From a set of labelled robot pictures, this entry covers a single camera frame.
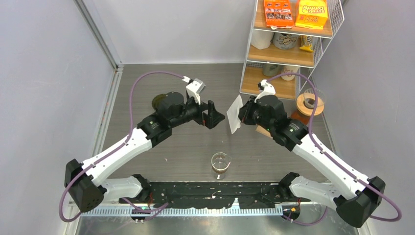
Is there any white printed cup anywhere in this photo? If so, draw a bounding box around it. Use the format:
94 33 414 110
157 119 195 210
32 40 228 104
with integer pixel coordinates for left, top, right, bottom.
281 65 300 81

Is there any yellow scrub daddy box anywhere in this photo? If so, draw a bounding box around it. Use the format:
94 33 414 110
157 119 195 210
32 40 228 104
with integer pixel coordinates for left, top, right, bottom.
295 0 328 30

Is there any grey green cup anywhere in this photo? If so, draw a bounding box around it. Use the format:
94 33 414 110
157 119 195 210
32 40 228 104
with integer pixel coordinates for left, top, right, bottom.
262 64 280 77

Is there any glass beaker with coffee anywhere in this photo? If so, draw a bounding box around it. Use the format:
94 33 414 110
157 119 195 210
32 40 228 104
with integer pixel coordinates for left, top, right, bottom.
210 152 232 180

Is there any orange glass carafe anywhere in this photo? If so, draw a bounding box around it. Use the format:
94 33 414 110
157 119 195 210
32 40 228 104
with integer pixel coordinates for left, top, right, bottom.
290 110 310 125

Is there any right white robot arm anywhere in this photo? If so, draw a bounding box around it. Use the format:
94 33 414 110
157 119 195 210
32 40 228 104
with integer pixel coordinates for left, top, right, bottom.
227 95 386 228

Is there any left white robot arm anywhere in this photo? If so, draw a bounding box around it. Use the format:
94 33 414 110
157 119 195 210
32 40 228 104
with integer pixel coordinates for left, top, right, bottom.
64 92 225 212

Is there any clear glass dripper cone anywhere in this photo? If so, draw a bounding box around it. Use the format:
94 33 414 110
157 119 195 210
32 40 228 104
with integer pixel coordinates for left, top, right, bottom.
302 88 325 109

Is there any orange snack box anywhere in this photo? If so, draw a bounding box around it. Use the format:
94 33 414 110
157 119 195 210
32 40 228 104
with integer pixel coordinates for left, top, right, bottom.
263 0 294 29

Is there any brown paper coffee filter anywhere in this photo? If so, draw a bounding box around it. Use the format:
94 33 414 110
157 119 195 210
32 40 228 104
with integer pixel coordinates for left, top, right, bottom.
256 126 272 138

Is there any white paper coffee filter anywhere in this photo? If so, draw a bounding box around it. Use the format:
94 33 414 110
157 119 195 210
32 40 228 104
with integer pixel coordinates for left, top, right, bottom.
227 95 243 134

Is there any yellow snack packet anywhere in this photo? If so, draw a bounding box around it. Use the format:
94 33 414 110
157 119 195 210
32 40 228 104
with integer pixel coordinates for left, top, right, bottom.
300 35 314 52

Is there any grey printed mug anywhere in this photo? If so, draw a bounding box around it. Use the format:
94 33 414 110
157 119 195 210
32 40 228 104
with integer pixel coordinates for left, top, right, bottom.
272 33 299 50

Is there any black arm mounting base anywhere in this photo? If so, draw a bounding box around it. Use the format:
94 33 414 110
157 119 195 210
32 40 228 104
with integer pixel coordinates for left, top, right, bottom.
130 182 298 209

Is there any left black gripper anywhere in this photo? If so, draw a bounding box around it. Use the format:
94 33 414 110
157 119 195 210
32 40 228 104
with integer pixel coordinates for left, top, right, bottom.
170 94 225 129

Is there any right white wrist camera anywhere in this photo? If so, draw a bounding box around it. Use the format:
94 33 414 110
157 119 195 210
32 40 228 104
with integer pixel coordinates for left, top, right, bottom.
254 79 276 103

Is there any dark green glass dripper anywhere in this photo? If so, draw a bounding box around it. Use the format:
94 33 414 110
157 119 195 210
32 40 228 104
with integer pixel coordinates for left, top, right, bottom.
151 94 166 110

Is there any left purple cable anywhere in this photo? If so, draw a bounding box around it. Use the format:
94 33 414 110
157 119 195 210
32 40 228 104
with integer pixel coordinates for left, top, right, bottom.
58 70 190 223

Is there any wooden ring dripper holder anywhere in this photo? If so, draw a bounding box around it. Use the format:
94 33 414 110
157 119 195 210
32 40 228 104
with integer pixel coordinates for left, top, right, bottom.
296 93 325 117

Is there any white wire wooden shelf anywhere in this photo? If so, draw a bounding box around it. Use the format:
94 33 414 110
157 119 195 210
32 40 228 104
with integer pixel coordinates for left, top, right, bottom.
239 0 345 100

